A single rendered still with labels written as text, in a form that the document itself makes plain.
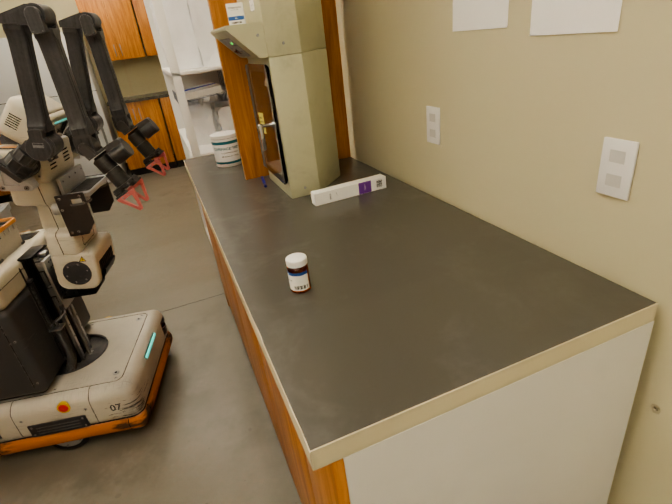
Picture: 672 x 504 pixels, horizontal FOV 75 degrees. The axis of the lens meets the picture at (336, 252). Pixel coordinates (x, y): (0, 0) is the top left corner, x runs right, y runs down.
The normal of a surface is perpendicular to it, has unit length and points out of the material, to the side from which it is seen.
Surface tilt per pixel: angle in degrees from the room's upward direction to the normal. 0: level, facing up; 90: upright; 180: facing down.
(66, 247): 90
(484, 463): 90
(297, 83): 90
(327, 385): 0
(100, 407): 90
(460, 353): 0
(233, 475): 0
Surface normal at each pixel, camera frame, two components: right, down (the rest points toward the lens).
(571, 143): -0.92, 0.26
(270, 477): -0.11, -0.89
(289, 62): 0.38, 0.38
